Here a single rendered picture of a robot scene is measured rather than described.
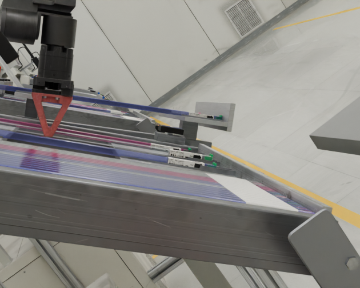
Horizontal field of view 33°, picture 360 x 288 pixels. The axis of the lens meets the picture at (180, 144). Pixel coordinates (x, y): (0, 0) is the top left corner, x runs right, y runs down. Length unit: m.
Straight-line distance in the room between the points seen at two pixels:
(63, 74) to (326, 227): 0.59
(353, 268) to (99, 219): 0.25
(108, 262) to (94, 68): 6.69
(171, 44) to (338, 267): 8.24
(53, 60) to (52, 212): 0.49
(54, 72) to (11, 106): 1.01
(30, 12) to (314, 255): 0.65
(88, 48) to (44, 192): 8.11
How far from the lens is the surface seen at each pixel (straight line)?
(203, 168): 0.99
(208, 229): 0.62
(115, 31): 8.72
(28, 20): 1.05
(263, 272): 1.42
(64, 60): 1.05
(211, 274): 1.59
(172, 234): 0.61
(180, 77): 8.81
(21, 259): 2.13
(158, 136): 1.29
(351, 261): 0.63
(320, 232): 0.61
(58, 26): 1.05
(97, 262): 2.13
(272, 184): 0.83
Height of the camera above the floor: 0.99
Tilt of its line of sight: 11 degrees down
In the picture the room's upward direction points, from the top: 35 degrees counter-clockwise
